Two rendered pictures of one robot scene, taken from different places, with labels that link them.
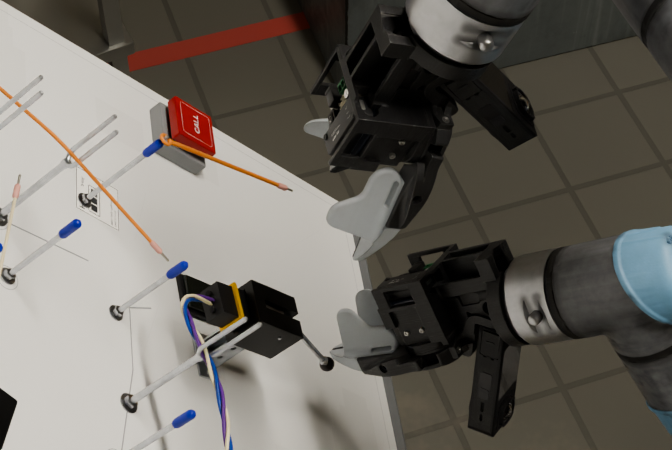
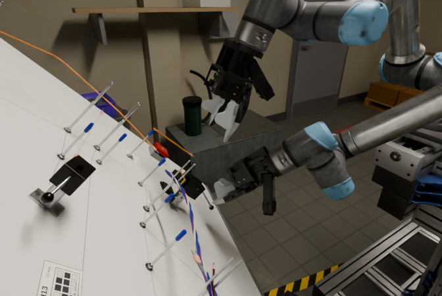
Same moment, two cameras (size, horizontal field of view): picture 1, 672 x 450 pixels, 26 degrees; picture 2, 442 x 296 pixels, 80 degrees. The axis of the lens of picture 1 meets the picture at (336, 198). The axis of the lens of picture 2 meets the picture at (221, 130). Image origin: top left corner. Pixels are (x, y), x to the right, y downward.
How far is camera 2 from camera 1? 0.64 m
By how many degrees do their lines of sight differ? 27
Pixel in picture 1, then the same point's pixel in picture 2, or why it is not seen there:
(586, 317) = (300, 154)
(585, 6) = not seen: hidden behind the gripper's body
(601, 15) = not seen: hidden behind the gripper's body
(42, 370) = (111, 190)
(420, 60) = (242, 49)
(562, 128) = (242, 198)
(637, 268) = (315, 131)
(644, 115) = (258, 193)
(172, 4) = not seen: hidden behind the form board
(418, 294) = (241, 165)
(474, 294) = (259, 163)
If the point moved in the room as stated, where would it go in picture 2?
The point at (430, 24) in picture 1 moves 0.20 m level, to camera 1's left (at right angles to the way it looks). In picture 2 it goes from (245, 33) to (142, 35)
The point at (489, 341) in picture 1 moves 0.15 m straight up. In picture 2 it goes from (267, 177) to (271, 123)
